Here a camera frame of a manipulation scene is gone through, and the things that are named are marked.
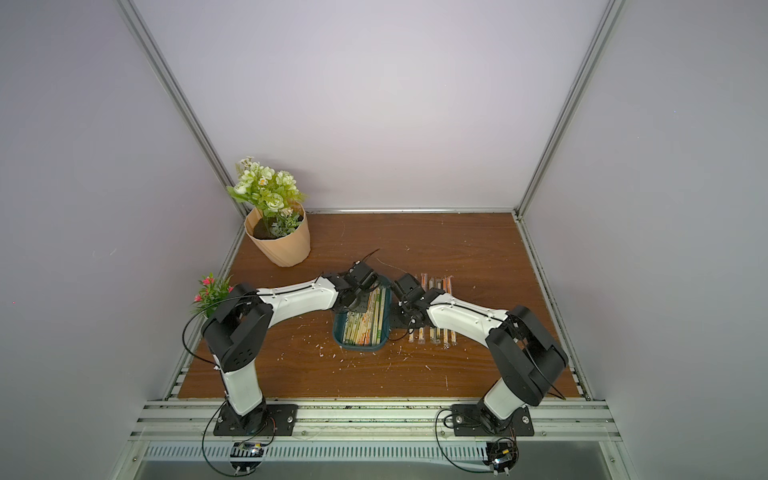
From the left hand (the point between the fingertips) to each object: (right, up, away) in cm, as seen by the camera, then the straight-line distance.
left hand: (364, 301), depth 93 cm
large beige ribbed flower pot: (-25, +16, +1) cm, 30 cm away
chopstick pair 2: (+27, +3, +6) cm, 28 cm away
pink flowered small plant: (-43, +5, -10) cm, 44 cm away
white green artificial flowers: (-28, +35, -4) cm, 45 cm away
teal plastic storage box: (-7, -5, -4) cm, 10 cm away
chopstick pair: (+21, +2, -37) cm, 43 cm away
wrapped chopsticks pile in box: (+1, -7, -6) cm, 9 cm away
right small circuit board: (+36, -32, -24) cm, 53 cm away
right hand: (+9, -2, -5) cm, 11 cm away
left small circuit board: (-27, -31, -22) cm, 47 cm away
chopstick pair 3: (+18, -7, -6) cm, 21 cm away
